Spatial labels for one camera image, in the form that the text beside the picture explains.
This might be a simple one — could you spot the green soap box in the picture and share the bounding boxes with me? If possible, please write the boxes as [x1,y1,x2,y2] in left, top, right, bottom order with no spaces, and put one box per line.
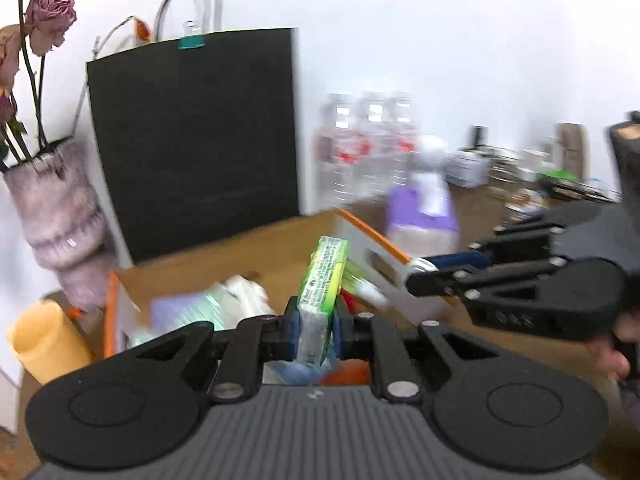
[296,236,349,366]

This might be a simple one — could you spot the white wet wipes pack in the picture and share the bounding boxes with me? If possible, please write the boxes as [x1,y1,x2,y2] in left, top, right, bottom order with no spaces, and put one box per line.
[204,275,274,330]

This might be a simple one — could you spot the person's hand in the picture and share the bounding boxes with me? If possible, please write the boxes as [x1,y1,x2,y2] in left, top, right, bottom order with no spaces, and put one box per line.
[596,310,639,382]

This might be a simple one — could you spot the cardboard box orange trim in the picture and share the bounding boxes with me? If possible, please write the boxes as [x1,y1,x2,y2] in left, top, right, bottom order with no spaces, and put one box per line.
[104,203,454,358]

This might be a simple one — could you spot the purple tissue pack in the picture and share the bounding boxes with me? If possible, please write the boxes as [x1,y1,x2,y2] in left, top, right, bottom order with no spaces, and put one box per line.
[386,172,459,257]

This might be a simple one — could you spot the silver tin box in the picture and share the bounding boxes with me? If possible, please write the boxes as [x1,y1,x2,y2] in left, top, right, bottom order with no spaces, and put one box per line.
[446,151,489,188]

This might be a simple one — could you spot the right water bottle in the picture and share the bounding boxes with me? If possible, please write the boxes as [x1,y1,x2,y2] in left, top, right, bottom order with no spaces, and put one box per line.
[390,93,418,185]

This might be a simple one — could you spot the middle water bottle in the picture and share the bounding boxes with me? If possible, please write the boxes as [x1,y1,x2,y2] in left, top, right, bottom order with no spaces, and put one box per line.
[357,92,394,198]

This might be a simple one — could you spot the black paper bag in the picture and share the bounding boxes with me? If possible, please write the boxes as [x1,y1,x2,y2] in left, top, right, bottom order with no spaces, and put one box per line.
[87,28,299,263]

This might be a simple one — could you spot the yellow mug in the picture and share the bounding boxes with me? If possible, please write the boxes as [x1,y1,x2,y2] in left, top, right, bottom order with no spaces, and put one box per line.
[6,299,92,385]

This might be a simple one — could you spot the purple ceramic vase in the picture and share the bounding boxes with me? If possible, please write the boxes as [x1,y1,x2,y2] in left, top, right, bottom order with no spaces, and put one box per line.
[3,138,117,312]

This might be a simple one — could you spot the teal binder clip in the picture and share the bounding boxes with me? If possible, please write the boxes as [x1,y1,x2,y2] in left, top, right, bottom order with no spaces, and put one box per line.
[179,21,205,50]

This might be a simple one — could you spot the dried pink flowers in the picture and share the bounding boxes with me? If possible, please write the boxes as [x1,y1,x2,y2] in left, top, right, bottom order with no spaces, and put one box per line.
[1,0,77,172]

